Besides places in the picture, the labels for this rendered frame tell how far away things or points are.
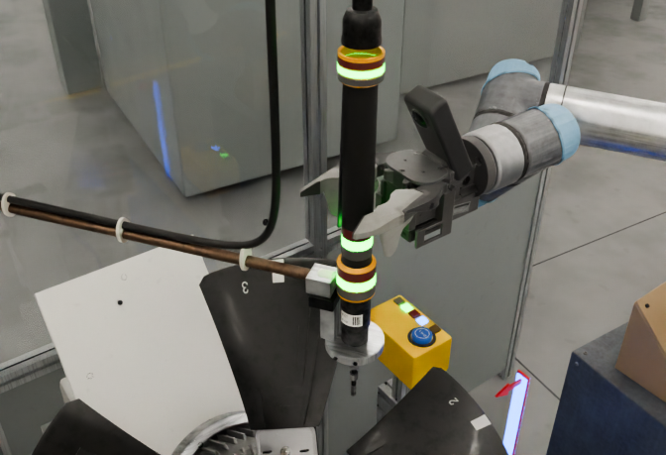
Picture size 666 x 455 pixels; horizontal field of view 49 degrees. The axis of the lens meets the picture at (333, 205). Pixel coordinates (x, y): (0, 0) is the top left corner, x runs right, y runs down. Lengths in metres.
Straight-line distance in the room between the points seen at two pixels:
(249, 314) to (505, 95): 0.46
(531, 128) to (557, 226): 2.89
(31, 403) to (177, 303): 0.56
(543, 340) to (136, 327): 2.16
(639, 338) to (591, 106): 0.60
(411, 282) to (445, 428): 1.02
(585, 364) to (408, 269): 0.69
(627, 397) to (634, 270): 2.08
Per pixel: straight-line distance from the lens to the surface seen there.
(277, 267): 0.84
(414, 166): 0.79
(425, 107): 0.74
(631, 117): 1.04
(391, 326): 1.47
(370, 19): 0.65
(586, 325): 3.22
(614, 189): 4.16
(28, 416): 1.70
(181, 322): 1.21
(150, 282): 1.20
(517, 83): 1.05
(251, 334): 1.03
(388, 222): 0.71
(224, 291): 1.04
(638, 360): 1.54
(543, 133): 0.89
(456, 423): 1.18
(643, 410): 1.53
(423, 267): 2.14
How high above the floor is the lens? 2.07
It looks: 33 degrees down
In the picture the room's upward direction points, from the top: straight up
